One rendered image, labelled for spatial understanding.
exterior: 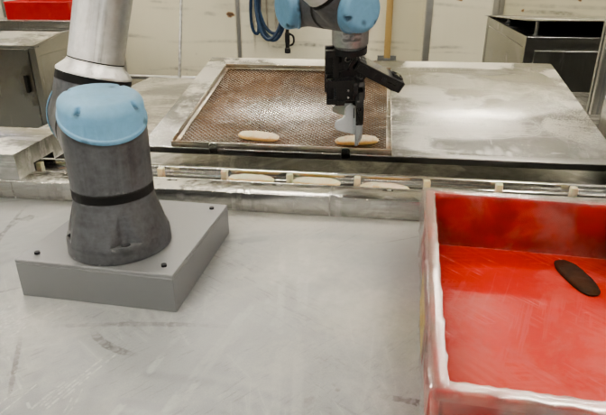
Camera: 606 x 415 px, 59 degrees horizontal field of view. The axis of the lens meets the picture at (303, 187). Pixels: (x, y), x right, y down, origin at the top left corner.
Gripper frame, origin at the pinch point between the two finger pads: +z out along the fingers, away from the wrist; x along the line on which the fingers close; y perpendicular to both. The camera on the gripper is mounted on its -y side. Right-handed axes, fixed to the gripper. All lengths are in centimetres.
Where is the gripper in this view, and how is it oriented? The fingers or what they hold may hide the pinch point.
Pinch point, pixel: (357, 133)
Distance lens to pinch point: 121.1
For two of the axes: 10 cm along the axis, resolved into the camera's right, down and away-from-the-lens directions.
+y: -10.0, 0.4, 0.0
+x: 0.2, 5.5, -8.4
